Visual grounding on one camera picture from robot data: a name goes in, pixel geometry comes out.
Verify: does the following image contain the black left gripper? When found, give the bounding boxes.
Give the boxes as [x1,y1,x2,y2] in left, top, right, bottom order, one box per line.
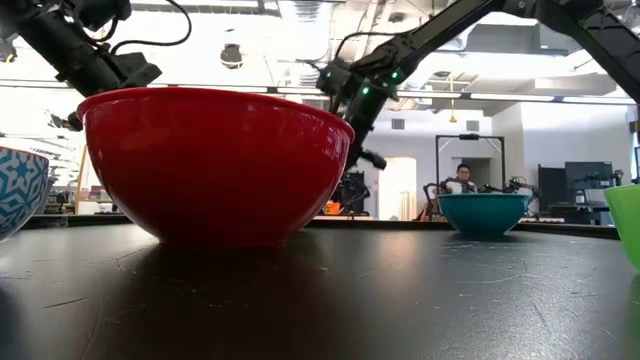
[74,51,164,98]

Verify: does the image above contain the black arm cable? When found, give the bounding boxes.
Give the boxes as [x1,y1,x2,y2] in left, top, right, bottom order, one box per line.
[74,0,193,56]

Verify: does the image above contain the lime green bowl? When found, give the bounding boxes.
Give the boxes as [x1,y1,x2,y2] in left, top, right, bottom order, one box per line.
[603,184,640,273]

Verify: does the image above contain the silver ceiling air duct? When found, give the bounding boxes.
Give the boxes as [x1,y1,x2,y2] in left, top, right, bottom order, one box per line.
[277,0,335,89]

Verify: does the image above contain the black metal frame stand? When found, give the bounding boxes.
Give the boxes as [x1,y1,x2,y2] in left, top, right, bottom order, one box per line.
[434,133,507,196]

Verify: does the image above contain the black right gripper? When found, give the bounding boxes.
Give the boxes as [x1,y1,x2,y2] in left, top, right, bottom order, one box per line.
[341,82,399,171]

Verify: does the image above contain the blue white patterned bowl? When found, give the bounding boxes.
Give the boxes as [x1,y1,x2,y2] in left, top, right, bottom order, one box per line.
[0,145,51,243]

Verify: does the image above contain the yellow hanging ceiling lamp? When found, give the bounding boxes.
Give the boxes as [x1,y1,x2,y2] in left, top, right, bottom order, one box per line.
[447,73,459,124]

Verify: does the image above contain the black computer monitor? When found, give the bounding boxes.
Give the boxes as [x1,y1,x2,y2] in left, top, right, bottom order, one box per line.
[564,160,615,192]

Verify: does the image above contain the black ceiling dome camera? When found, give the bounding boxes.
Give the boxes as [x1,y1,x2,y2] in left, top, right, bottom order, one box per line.
[219,43,245,71]

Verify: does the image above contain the teal bowl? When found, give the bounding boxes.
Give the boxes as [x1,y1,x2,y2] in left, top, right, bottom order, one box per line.
[436,192,531,238]

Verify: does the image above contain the dark room divider panel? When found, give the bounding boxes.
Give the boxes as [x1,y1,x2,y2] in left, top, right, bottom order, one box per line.
[537,164,569,214]

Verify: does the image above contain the person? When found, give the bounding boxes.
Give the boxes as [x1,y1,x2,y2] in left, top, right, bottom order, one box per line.
[443,163,479,196]

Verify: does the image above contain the black equipment stand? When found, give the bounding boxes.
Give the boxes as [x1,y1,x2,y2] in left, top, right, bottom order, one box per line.
[331,171,374,220]

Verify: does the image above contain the wooden pole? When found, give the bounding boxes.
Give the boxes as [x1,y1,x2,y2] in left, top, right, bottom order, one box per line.
[74,144,90,216]

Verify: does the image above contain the background black robot arms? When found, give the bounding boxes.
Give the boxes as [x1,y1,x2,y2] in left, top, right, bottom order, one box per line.
[478,175,543,200]

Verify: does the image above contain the large red bowl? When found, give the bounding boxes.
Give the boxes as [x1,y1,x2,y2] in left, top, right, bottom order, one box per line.
[76,86,356,250]

